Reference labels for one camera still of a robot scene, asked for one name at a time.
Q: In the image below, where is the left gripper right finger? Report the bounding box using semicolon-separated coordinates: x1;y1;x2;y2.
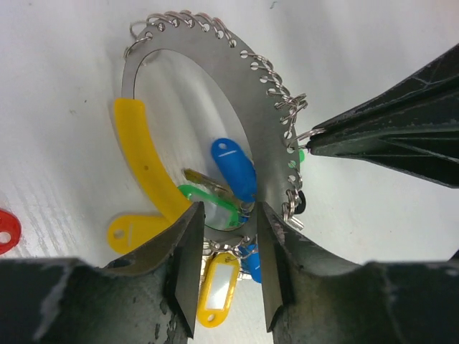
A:
256;202;359;333

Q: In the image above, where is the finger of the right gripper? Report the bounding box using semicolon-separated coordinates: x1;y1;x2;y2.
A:
308;47;458;188

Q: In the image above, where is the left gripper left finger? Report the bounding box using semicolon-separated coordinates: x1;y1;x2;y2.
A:
106;202;205;338

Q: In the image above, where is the metal keyring with keys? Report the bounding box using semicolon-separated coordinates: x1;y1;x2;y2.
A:
107;10;309;329

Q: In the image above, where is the key with red tag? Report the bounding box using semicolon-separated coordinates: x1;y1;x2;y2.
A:
0;209;22;254

